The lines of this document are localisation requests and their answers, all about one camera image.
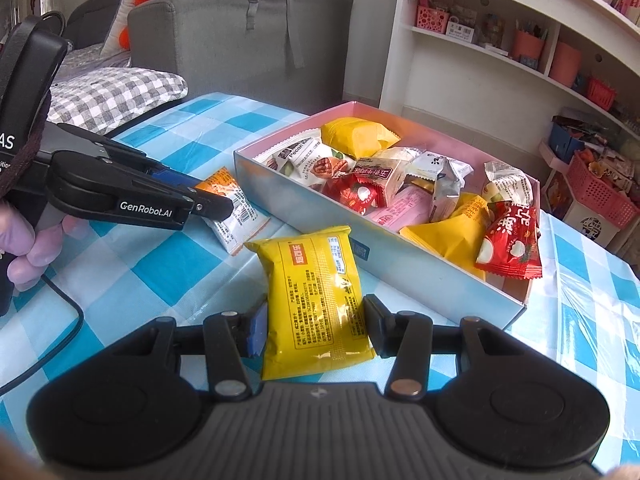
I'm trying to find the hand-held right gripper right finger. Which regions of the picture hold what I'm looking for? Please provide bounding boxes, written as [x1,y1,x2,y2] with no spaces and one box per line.
[362,294,506,401]

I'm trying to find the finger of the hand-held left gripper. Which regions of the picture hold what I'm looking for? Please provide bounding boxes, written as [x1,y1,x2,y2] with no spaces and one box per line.
[191,192,234,221]
[149,169,201,195]

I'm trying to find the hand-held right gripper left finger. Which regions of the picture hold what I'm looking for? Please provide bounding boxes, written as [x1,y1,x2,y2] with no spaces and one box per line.
[142,302,269,402]

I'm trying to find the white and orange snack packet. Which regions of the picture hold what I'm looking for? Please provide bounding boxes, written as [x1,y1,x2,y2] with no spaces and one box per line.
[194,166,273,256]

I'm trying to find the yellow printed snack packet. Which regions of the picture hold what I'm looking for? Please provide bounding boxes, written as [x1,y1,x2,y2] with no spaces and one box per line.
[244,225,377,382]

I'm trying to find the pink and silver cardboard box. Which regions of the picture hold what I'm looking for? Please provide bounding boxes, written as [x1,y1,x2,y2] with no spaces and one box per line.
[233,101,542,333]

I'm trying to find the white nut snack packet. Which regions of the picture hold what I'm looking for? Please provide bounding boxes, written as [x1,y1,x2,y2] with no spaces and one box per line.
[252,136,358,192]

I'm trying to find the pink snack packet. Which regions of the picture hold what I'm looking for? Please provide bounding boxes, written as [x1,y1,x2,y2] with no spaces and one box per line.
[365,184,436,233]

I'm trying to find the maroon label snack packet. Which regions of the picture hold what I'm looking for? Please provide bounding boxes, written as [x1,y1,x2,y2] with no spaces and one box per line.
[340,146,421,201]

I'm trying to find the red snack packet white letters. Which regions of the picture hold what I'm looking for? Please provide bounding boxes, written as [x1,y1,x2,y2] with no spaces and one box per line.
[474,200,543,279]

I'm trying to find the person's left hand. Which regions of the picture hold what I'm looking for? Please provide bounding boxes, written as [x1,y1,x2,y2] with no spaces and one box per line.
[0,200,91,297]

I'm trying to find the blue checkered tablecloth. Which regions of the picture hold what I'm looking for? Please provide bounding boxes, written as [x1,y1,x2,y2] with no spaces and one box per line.
[0,91,640,480]

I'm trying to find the grey checkered pillow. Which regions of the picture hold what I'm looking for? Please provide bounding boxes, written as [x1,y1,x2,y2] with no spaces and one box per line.
[46,66,189,137]

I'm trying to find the white and orange plush cushion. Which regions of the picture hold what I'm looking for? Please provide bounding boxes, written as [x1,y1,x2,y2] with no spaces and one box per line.
[100,0,151,57]

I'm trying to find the dark grey sofa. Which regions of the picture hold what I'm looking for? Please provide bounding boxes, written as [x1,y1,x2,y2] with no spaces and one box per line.
[64,0,135,53]

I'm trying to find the white storage box with drawing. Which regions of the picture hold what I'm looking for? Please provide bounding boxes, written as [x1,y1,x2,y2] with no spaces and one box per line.
[541,169,623,250]

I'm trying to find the white bookshelf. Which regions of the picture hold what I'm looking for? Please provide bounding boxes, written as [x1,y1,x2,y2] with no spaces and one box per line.
[377,0,640,261]

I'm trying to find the large pink basket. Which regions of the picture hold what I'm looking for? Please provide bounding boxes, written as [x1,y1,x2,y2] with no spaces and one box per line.
[566,151,640,229]

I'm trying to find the blue box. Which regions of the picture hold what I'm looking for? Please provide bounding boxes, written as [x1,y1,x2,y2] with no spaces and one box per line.
[546,121,587,164]

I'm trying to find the small pink perforated basket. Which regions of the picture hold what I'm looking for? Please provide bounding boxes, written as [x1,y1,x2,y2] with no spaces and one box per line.
[416,4,451,36]

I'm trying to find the toy box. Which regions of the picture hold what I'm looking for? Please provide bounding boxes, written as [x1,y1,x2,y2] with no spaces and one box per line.
[595,152,636,181]

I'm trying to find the white labelled box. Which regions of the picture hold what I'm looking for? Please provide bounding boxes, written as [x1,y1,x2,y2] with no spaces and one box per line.
[446,19,477,44]

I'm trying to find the clear jar of trinkets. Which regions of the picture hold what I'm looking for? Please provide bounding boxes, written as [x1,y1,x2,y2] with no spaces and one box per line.
[476,14,507,50]

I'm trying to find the small red basket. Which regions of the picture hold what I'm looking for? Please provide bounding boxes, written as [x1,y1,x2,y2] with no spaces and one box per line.
[585,76,617,114]

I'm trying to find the pink pen cup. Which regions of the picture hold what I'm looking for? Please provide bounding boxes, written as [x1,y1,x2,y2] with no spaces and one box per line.
[510,20,547,59]

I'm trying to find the plain pink cup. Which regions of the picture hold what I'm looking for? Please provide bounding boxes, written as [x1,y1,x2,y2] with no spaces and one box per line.
[548,40,583,89]

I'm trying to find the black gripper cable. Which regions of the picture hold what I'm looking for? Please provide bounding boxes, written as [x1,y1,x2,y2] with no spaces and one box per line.
[0,270,85,396]

